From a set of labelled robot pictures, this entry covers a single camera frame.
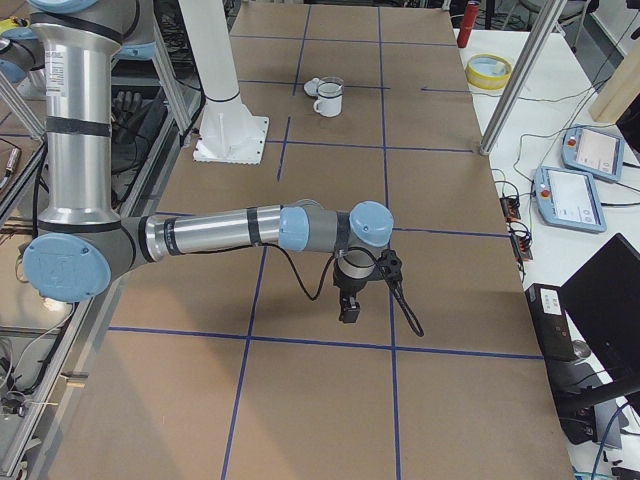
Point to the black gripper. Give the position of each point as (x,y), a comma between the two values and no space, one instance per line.
(348,288)

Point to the clear plastic funnel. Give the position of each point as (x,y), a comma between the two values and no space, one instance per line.
(325,87)

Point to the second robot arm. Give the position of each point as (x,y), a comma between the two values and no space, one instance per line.
(22,58)

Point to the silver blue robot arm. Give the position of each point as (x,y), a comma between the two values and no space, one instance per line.
(82,245)

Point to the orange black adapter box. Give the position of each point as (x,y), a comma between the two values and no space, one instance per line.
(511,207)

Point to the black desktop computer box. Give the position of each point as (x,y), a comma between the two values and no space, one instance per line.
(550,322)

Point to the white enamel mug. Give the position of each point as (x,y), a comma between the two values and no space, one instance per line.
(328,107)

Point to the lower teach pendant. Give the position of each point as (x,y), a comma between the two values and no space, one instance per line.
(568,199)

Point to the teach pendant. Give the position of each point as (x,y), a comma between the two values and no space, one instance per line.
(568,199)
(594,151)

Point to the black computer monitor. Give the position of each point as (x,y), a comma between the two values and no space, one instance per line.
(602,300)

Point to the yellow tape roll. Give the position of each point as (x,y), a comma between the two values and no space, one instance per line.
(488,71)

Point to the upper teach pendant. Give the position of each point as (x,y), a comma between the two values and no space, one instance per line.
(594,151)

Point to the red cylinder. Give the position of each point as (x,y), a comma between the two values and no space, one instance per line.
(468,21)

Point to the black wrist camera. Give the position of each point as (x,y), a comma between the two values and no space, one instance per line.
(390,266)

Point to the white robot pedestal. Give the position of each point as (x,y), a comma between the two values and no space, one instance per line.
(229,132)

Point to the aluminium frame post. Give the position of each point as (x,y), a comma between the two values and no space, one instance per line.
(536,40)

